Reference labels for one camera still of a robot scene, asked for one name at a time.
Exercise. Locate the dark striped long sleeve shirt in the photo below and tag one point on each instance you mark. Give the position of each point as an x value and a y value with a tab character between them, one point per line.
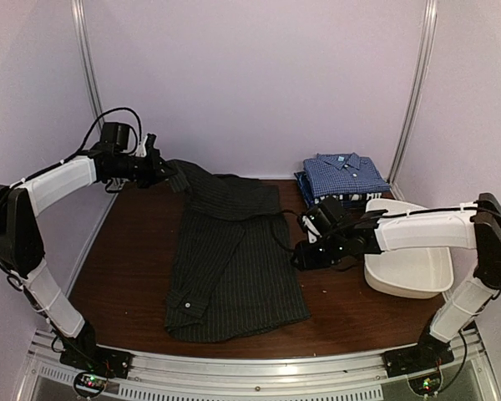
231	275

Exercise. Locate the right circuit board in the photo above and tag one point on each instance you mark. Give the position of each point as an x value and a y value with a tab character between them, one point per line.
425	385

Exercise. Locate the white plastic bin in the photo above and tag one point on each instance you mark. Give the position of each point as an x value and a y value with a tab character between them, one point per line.
419	273

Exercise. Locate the right aluminium frame post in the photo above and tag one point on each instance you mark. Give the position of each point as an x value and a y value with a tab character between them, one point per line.
425	50

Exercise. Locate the aluminium frame post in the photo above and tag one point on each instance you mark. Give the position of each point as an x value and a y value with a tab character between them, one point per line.
425	50
82	35

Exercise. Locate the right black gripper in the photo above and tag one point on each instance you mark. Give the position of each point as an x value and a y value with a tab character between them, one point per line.
307	261

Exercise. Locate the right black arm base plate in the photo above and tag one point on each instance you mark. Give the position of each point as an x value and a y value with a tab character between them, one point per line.
416	358

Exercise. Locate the left circuit board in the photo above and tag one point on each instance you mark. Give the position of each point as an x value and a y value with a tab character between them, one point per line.
88	384

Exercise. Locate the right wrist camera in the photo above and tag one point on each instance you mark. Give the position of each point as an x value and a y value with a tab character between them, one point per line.
308	227

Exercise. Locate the circuit board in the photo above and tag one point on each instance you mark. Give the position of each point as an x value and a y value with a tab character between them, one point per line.
88	384
425	385

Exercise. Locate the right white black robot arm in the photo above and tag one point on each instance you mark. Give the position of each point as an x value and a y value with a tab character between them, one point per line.
334	234

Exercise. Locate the blue checked folded shirt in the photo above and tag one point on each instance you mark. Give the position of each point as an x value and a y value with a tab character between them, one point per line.
343	174

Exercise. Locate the front aluminium rail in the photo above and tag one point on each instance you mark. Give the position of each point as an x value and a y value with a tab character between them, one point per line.
352	376

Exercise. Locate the dark blue printed folded shirt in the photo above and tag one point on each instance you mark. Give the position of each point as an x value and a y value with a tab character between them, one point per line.
351	201

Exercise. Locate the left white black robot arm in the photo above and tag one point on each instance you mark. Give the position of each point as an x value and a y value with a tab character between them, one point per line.
23	242

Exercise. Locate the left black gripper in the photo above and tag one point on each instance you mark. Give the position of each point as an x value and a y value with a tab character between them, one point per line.
154	175

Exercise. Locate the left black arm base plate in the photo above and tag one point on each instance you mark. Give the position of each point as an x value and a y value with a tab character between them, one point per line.
105	362

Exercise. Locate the left aluminium frame post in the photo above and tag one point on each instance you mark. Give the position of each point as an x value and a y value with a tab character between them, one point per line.
82	35

